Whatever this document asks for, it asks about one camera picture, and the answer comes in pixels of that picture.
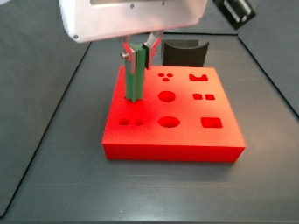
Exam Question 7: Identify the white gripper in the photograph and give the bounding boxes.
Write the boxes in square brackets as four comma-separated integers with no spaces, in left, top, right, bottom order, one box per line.
[58,0,208,74]

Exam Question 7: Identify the green star peg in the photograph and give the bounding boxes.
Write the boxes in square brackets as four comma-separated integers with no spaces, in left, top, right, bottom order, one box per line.
[125,44,145,102]

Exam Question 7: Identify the black curved holder stand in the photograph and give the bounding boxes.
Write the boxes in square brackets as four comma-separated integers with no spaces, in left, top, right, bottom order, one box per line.
[161,39,209,67]

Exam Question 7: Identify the red shape sorter block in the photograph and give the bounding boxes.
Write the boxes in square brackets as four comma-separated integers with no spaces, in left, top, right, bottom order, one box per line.
[101,66,245,163]

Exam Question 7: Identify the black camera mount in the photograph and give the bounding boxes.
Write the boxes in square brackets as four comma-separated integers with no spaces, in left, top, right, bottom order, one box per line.
[212,0,256,30]

